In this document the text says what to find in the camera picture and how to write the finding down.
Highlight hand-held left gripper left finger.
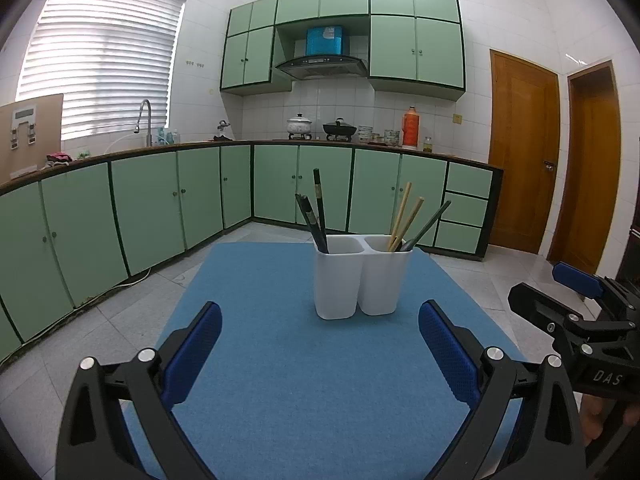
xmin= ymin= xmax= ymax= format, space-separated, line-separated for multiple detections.
xmin=55 ymin=301 xmax=223 ymax=480

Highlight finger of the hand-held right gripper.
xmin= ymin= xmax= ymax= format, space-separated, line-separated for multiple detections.
xmin=552 ymin=261 xmax=640 ymax=311
xmin=508 ymin=283 xmax=601 ymax=341

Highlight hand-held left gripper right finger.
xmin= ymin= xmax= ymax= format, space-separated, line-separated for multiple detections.
xmin=418 ymin=300 xmax=588 ymax=480

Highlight white double utensil holder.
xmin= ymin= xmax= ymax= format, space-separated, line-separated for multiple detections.
xmin=314 ymin=234 xmax=414 ymax=320

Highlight grey chopstick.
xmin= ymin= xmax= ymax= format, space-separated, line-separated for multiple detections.
xmin=400 ymin=200 xmax=452 ymax=252
xmin=294 ymin=193 xmax=326 ymax=254

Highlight wooden chopstick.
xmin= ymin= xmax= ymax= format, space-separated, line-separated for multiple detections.
xmin=386 ymin=182 xmax=413 ymax=252
xmin=390 ymin=197 xmax=425 ymax=252

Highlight black chopstick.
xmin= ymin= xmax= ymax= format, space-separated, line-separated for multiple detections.
xmin=303 ymin=195 xmax=329 ymax=254
xmin=313 ymin=168 xmax=328 ymax=254

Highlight person's right hand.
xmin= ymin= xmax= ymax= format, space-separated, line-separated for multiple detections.
xmin=579 ymin=393 xmax=640 ymax=447

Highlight black flat panel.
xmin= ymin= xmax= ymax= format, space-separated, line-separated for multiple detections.
xmin=620 ymin=227 xmax=640 ymax=281

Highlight plain wooden door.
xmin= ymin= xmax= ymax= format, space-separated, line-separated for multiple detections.
xmin=547 ymin=60 xmax=622 ymax=276

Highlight blue tablecloth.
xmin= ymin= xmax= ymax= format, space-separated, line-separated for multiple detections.
xmin=120 ymin=241 xmax=528 ymax=480

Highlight green base cabinets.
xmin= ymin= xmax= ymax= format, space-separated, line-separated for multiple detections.
xmin=0 ymin=140 xmax=503 ymax=361

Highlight orange thermos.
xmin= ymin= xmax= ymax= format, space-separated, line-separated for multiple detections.
xmin=402 ymin=106 xmax=420 ymax=148

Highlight metal sink faucet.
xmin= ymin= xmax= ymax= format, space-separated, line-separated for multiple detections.
xmin=134 ymin=99 xmax=153 ymax=147

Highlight black wok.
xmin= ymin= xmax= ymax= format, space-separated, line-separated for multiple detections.
xmin=322 ymin=118 xmax=358 ymax=137

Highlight gas stove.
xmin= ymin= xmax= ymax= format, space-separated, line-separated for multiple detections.
xmin=287 ymin=132 xmax=358 ymax=142

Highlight white cooking pot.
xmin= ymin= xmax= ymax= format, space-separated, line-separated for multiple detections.
xmin=286 ymin=113 xmax=313 ymax=137

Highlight cardboard board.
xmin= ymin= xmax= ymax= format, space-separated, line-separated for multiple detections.
xmin=0 ymin=93 xmax=65 ymax=183

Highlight white window blinds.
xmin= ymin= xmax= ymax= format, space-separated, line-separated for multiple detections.
xmin=17 ymin=0 xmax=188 ymax=143

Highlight range hood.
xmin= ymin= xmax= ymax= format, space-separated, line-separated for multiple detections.
xmin=274 ymin=55 xmax=368 ymax=81

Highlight blue box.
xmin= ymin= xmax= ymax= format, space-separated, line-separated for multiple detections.
xmin=306 ymin=25 xmax=349 ymax=57

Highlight wooden door with handle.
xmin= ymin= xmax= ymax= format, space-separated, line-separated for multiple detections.
xmin=487 ymin=48 xmax=561 ymax=256

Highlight green wall cabinets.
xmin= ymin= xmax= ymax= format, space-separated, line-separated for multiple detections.
xmin=220 ymin=0 xmax=467 ymax=103

